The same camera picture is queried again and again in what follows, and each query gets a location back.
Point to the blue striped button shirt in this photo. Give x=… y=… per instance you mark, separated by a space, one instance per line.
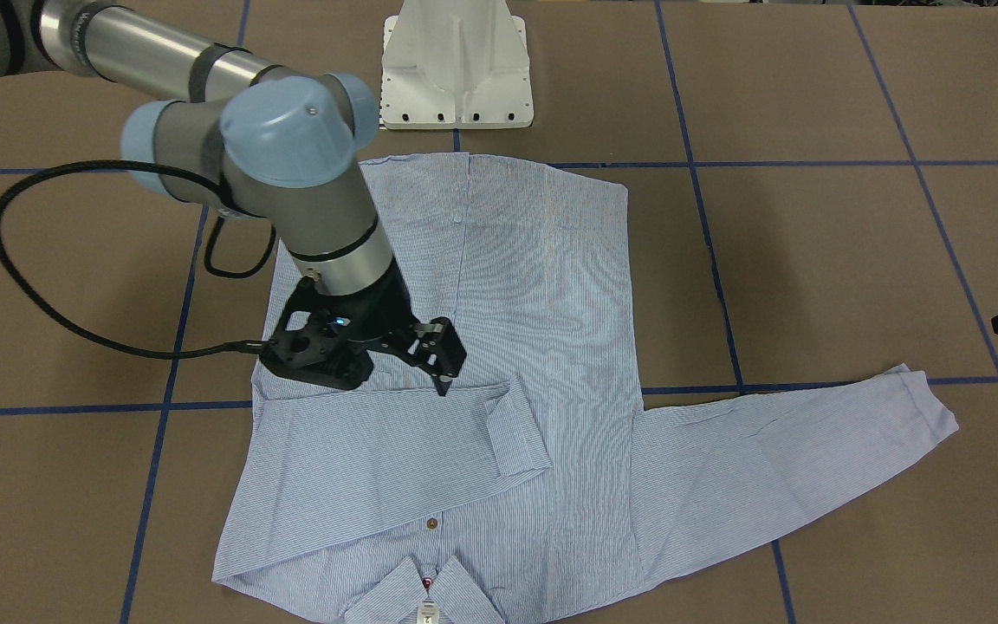
x=539 y=487

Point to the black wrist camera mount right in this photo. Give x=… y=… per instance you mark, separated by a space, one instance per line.
x=314 y=340

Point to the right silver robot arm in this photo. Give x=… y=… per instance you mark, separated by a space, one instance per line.
x=250 y=139

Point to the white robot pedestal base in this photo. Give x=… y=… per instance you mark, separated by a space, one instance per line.
x=455 y=65

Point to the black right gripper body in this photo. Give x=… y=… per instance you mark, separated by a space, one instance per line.
x=375 y=318

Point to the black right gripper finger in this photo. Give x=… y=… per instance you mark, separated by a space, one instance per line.
x=445 y=326
x=435 y=356

